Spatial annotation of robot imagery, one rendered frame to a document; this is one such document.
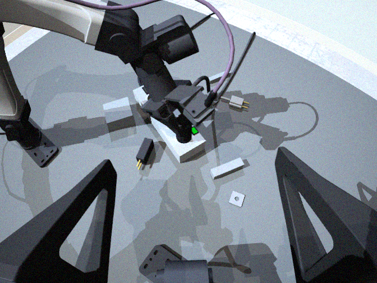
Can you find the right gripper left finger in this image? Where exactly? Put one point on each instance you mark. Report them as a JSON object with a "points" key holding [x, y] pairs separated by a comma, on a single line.
{"points": [[31, 253]]}

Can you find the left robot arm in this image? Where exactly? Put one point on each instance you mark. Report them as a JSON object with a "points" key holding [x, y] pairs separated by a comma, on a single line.
{"points": [[114, 32]]}

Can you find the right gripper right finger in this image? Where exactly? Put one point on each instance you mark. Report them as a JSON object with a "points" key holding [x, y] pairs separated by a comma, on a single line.
{"points": [[351, 223]]}

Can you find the white power strip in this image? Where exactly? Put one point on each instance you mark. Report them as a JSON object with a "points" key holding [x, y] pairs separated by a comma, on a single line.
{"points": [[180, 150]]}

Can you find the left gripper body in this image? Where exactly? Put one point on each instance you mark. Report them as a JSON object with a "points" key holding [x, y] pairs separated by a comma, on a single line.
{"points": [[168, 94]]}

